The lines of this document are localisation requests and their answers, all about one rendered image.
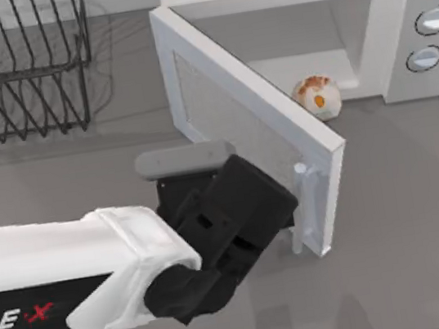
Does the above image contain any pale microwave door handle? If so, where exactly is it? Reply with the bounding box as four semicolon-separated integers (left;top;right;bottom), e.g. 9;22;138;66
279;158;341;257

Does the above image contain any pale microwave door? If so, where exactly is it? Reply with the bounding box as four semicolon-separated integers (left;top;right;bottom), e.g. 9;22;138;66
147;0;362;278

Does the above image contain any round white and orange bread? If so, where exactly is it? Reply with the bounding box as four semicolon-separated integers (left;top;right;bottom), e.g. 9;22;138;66
289;70;347;127

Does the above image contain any small grey microwave knob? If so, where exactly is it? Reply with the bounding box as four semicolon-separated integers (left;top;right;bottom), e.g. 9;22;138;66
403;43;439;75

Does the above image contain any large grey microwave knob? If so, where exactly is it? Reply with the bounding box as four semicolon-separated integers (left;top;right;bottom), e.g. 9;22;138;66
411;3;439;38

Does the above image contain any black wire dish rack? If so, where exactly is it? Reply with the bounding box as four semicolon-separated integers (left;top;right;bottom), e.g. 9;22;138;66
0;0;108;146

